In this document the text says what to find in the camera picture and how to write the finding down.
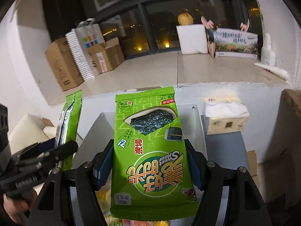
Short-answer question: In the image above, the yellow tissue pack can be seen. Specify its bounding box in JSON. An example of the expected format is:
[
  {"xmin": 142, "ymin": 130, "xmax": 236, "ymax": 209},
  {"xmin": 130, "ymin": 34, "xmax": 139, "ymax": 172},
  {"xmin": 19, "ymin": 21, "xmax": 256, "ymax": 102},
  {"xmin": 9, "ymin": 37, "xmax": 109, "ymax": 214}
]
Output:
[{"xmin": 204, "ymin": 96, "xmax": 249, "ymax": 135}]

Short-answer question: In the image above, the black camera module left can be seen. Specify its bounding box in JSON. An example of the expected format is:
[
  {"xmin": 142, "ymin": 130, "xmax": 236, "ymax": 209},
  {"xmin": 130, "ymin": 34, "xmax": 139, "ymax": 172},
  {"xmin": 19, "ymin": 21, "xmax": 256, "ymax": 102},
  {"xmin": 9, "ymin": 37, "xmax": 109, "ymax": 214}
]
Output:
[{"xmin": 0, "ymin": 105, "xmax": 11, "ymax": 173}]

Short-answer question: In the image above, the person's left hand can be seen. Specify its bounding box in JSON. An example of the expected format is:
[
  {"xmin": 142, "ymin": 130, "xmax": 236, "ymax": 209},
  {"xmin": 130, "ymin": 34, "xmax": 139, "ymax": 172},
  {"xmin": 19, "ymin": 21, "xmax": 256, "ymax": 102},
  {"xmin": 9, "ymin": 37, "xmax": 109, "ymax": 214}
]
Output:
[{"xmin": 1, "ymin": 189, "xmax": 38, "ymax": 225}]

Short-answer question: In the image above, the green seaweed snack bag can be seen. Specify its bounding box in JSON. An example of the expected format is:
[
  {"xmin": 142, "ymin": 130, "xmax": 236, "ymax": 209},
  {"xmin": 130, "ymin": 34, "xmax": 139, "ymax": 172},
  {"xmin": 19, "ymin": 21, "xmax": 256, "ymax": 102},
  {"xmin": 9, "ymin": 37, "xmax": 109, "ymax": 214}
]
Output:
[{"xmin": 110, "ymin": 86, "xmax": 198, "ymax": 221}]

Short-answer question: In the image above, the small open cardboard box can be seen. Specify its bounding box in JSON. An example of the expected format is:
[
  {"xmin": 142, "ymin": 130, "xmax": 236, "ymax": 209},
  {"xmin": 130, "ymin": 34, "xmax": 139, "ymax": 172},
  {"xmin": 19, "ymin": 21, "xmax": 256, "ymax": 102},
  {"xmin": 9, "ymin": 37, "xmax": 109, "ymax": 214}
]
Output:
[{"xmin": 88, "ymin": 37, "xmax": 125, "ymax": 74}]

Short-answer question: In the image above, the yellow pomelo fruit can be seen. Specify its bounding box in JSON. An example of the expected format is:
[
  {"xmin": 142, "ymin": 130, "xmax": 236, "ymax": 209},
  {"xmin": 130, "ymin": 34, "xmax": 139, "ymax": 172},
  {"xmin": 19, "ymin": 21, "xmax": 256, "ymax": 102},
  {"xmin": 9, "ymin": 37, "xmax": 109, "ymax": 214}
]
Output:
[{"xmin": 178, "ymin": 12, "xmax": 194, "ymax": 26}]

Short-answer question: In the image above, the pink figurine toy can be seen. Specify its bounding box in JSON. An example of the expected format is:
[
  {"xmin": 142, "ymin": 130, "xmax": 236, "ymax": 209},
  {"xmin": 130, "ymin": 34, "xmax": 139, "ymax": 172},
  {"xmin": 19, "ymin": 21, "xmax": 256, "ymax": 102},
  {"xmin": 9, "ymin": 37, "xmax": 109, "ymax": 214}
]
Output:
[{"xmin": 201, "ymin": 16, "xmax": 215, "ymax": 42}]

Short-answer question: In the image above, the white foam box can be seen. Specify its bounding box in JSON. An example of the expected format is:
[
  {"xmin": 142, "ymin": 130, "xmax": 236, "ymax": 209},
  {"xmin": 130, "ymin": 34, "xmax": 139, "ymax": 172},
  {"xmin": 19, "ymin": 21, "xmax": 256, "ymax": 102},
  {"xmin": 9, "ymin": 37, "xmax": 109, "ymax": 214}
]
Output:
[{"xmin": 176, "ymin": 24, "xmax": 208, "ymax": 55}]

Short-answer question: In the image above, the white plastic bottle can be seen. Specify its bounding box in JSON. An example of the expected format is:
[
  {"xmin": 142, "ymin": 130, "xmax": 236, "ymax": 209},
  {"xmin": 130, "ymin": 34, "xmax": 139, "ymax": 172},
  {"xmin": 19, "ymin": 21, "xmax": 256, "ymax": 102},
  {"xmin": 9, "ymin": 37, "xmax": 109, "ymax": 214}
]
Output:
[{"xmin": 261, "ymin": 33, "xmax": 276, "ymax": 66}]

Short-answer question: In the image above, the white polka dot paper bag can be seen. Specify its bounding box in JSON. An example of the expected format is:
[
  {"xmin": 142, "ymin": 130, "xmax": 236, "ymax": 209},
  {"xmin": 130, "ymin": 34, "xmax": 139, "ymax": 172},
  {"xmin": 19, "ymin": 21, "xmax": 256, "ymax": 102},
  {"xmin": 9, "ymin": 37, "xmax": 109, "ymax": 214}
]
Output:
[{"xmin": 65, "ymin": 18, "xmax": 105, "ymax": 81}]

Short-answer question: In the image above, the white cardboard storage box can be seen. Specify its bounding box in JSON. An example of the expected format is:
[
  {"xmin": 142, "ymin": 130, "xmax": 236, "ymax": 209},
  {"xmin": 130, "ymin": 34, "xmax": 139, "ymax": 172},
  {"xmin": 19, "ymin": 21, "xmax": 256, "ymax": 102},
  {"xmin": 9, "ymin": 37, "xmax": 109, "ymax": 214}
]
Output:
[{"xmin": 70, "ymin": 102, "xmax": 208, "ymax": 226}]

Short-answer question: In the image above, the blue table cloth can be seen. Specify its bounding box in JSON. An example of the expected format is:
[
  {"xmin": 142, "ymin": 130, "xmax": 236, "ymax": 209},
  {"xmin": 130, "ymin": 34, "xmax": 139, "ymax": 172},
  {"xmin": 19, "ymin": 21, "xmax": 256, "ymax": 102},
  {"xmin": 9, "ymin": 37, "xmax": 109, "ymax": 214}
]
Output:
[{"xmin": 204, "ymin": 132, "xmax": 249, "ymax": 170}]

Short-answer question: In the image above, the tall brown cardboard box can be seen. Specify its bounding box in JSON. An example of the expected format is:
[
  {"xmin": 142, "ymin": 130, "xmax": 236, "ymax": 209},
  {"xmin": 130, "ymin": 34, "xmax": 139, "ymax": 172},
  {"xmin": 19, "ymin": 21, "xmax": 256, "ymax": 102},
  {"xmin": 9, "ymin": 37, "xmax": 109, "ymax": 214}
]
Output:
[{"xmin": 45, "ymin": 37, "xmax": 84, "ymax": 91}]

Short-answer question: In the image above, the rolled white paper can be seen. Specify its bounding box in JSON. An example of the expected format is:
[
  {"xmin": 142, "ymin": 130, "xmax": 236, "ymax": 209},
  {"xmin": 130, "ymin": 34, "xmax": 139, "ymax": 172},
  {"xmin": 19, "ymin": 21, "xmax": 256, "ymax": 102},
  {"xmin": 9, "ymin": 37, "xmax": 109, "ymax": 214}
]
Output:
[{"xmin": 254, "ymin": 62, "xmax": 288, "ymax": 81}]

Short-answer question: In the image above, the landscape printed gift box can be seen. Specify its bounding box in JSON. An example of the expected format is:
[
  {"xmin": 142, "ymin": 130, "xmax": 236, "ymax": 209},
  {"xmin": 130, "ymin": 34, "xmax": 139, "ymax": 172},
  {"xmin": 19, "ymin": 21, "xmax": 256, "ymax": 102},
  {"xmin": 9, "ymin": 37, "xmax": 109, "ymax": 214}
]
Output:
[{"xmin": 213, "ymin": 28, "xmax": 258, "ymax": 59}]

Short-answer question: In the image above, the cream leather sofa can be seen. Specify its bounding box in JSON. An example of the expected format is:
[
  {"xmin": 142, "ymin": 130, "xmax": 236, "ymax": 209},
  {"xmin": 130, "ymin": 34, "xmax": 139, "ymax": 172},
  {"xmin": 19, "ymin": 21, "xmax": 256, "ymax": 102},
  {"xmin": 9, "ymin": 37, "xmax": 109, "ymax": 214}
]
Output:
[{"xmin": 9, "ymin": 114, "xmax": 56, "ymax": 154}]

